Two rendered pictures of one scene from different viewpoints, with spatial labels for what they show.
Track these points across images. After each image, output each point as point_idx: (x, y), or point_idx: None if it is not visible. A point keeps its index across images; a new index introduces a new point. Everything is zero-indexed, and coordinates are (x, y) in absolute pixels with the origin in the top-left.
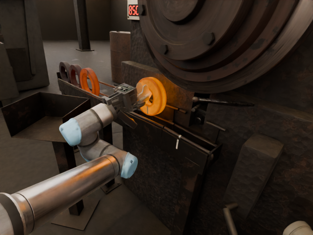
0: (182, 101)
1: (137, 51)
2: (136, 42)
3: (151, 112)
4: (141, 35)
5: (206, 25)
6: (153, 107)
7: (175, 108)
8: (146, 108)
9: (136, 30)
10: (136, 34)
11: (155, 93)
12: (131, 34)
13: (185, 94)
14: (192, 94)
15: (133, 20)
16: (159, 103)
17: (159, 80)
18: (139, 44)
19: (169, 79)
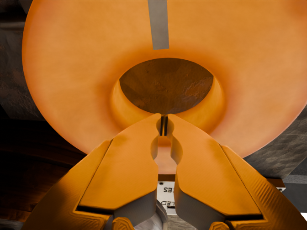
0: (19, 61)
1: (292, 135)
2: (285, 150)
3: (92, 5)
4: (256, 160)
5: None
6: (82, 66)
7: (14, 25)
8: (167, 20)
9: (271, 166)
10: (276, 161)
11: (99, 138)
12: (298, 161)
13: (25, 90)
14: (1, 96)
15: (273, 177)
16: (41, 104)
17: (162, 111)
18: (273, 146)
19: (2, 221)
